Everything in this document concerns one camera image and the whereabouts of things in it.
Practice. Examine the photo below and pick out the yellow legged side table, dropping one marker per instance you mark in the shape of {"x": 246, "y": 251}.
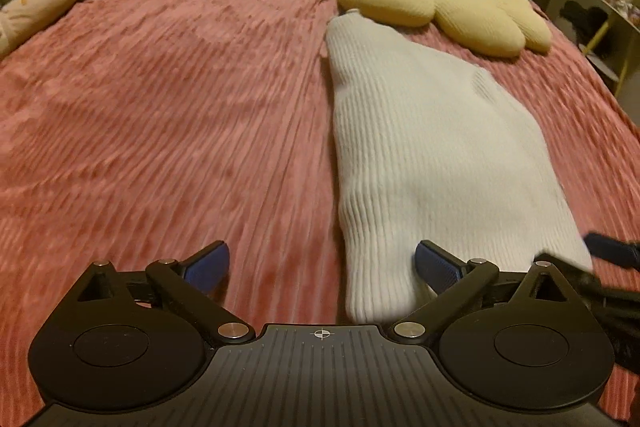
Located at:
{"x": 614, "y": 48}

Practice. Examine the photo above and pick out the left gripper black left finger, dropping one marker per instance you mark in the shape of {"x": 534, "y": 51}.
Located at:
{"x": 184, "y": 288}

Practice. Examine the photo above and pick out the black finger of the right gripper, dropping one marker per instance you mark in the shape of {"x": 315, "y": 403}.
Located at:
{"x": 589, "y": 286}
{"x": 625, "y": 255}

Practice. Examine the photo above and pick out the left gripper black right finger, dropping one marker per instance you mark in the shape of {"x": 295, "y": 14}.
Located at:
{"x": 459, "y": 286}

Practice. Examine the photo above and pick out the white ribbed knit sweater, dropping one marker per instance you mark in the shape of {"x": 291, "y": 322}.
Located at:
{"x": 431, "y": 147}

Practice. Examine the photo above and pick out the black bag on floor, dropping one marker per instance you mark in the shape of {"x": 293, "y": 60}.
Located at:
{"x": 585, "y": 21}

